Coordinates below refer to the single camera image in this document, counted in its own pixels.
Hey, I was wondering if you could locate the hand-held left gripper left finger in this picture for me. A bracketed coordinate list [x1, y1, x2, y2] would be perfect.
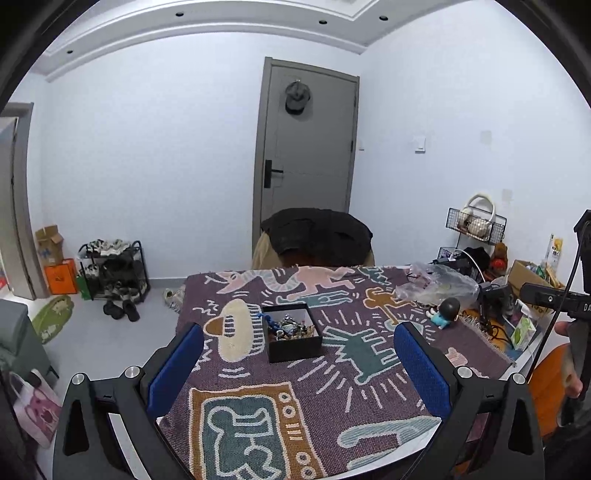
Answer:
[52, 322, 206, 480]

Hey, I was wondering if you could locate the black jewelry box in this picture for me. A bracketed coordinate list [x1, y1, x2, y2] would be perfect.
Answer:
[261, 302, 324, 364]

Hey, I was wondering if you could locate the black shoe rack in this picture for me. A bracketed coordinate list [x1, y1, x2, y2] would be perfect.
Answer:
[78, 239, 151, 303]

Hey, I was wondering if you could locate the beige chair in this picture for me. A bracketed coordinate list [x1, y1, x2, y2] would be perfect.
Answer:
[252, 233, 376, 269]

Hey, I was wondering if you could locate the black door handle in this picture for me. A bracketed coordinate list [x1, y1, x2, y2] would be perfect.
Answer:
[263, 159, 284, 189]

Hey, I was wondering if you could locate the pink tote bag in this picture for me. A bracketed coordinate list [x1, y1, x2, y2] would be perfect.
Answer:
[11, 369, 63, 448]

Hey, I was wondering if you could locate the black device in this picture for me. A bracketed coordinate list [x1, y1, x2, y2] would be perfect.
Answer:
[478, 281, 513, 319]

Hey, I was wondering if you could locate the grey green storage bench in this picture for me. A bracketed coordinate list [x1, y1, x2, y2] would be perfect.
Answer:
[0, 298, 58, 384]

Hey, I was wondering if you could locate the green floor mat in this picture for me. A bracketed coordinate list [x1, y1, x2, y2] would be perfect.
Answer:
[32, 294, 75, 344]

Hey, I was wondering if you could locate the pile of jewelry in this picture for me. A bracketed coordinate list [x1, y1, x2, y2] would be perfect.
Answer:
[264, 311, 317, 342]

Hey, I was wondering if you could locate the orange seat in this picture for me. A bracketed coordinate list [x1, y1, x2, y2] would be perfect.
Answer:
[526, 344, 573, 439]

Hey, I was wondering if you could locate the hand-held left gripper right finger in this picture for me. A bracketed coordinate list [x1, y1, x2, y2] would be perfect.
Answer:
[393, 320, 546, 480]

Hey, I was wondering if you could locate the yellow white packet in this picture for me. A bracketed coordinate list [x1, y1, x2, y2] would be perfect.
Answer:
[545, 233, 564, 278]

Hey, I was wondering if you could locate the grey door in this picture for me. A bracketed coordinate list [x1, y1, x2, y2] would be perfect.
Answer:
[252, 56, 361, 241]

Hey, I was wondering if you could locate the black wire basket rack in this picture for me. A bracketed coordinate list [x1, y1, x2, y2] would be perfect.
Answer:
[436, 208, 506, 278]

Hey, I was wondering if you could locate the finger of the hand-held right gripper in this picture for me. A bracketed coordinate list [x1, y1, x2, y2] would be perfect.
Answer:
[520, 282, 578, 319]

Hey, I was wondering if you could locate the grey cap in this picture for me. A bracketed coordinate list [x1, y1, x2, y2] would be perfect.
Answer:
[284, 80, 311, 116]

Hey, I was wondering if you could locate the open cardboard box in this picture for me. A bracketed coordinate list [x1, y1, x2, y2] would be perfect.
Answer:
[507, 259, 564, 301]

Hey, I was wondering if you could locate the person's right hand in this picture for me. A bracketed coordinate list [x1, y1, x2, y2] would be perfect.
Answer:
[554, 320, 585, 400]

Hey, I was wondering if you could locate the brown plush toy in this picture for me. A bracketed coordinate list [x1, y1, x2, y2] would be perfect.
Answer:
[489, 242, 509, 273]

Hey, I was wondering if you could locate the black-haired doll figure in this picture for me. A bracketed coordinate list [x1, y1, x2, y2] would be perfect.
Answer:
[426, 298, 461, 329]

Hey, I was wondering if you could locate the purple printed blanket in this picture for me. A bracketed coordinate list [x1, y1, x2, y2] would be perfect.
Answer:
[157, 265, 513, 480]

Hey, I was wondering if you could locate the green carton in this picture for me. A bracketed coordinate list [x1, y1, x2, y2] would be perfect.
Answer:
[512, 316, 537, 352]

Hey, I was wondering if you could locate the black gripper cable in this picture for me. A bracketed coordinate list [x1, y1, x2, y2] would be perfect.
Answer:
[526, 242, 583, 388]

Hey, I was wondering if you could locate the orange paper bag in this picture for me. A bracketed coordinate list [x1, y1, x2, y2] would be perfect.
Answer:
[44, 259, 79, 295]

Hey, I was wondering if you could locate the clear plastic bag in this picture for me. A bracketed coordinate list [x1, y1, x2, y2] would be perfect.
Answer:
[394, 262, 481, 306]

